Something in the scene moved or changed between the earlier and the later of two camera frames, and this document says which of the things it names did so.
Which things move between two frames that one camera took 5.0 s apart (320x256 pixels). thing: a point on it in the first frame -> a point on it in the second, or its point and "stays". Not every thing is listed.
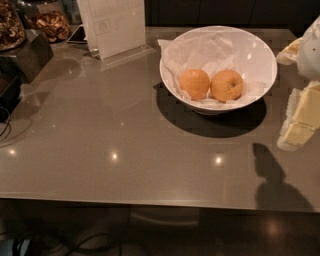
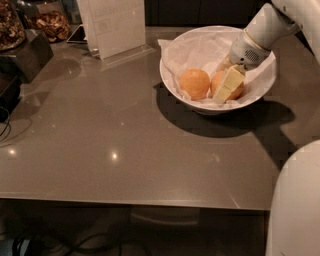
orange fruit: x=226 y=85 stays
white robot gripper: x=310 y=53 -> x=244 y=50
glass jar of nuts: x=12 y=28 stays
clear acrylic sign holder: x=115 y=30 stays
